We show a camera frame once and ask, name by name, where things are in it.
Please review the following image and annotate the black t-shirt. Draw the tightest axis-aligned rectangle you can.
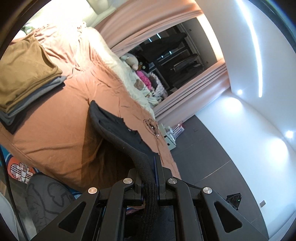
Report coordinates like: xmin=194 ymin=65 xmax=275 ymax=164
xmin=88 ymin=101 xmax=158 ymax=233

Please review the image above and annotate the pink clothing pile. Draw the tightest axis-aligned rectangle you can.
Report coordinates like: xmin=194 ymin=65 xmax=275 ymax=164
xmin=136 ymin=70 xmax=153 ymax=90

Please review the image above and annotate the white bedside cabinet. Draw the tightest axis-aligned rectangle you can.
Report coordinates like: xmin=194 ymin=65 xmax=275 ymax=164
xmin=159 ymin=121 xmax=185 ymax=151

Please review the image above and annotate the grey cartoon cushion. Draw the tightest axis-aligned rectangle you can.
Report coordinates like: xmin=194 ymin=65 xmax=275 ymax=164
xmin=26 ymin=173 xmax=75 ymax=232

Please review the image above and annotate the orange-brown bed cover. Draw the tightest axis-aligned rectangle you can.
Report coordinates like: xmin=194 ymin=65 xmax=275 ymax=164
xmin=1 ymin=26 xmax=180 ymax=192

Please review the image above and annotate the colourful cartoon rug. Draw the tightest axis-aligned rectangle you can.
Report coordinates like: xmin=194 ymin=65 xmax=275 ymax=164
xmin=1 ymin=146 xmax=82 ymax=202

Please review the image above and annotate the cream white blanket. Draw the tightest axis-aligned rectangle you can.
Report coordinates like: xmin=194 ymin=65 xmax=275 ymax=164
xmin=89 ymin=28 xmax=158 ymax=116

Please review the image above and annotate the folded black garment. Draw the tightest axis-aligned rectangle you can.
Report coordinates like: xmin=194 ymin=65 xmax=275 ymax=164
xmin=1 ymin=83 xmax=66 ymax=134

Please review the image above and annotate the beige plush toy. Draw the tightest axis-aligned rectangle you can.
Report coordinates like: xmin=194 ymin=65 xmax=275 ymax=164
xmin=120 ymin=53 xmax=139 ymax=71

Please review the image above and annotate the folded grey garment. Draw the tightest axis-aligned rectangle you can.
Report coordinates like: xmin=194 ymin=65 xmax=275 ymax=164
xmin=1 ymin=76 xmax=67 ymax=126

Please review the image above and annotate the folded olive-brown garment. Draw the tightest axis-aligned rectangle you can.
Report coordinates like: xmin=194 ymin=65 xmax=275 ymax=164
xmin=1 ymin=36 xmax=62 ymax=113

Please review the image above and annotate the pink curtain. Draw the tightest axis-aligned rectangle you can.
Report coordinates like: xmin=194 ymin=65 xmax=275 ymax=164
xmin=94 ymin=1 xmax=230 ymax=126

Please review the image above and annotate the cream padded headboard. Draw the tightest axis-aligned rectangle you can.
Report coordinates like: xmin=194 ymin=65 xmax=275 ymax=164
xmin=84 ymin=0 xmax=127 ymax=27

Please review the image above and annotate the black coiled cable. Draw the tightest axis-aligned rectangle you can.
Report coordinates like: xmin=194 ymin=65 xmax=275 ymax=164
xmin=142 ymin=118 xmax=161 ymax=138

